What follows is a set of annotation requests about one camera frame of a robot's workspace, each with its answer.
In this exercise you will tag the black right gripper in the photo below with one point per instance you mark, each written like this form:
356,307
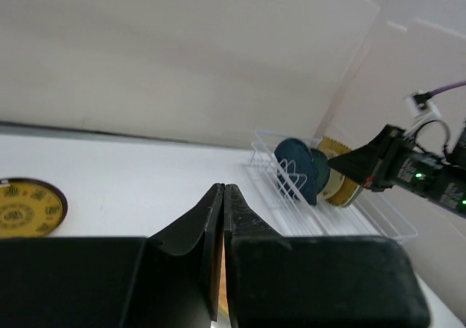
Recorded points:
390,160

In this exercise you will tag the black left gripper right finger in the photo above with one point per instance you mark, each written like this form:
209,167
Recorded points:
315,281

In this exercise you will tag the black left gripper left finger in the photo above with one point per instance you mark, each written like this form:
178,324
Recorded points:
170,279

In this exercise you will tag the green-rimmed bamboo tray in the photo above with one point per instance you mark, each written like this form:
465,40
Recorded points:
349,190

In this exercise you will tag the dark blue plate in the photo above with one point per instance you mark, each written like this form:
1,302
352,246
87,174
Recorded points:
297,162

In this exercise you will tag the cream floral round plate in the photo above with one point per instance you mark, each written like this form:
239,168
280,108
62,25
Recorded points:
333,185

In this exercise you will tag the orange square woven tray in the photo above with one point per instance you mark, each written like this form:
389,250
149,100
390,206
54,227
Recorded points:
223,307

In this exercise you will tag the yellow brown round plate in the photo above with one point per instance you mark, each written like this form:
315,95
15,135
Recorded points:
30,208

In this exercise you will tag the white wire dish rack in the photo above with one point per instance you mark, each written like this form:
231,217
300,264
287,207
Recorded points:
279,187

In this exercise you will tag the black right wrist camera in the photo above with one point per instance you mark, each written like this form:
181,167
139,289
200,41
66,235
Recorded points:
458,154

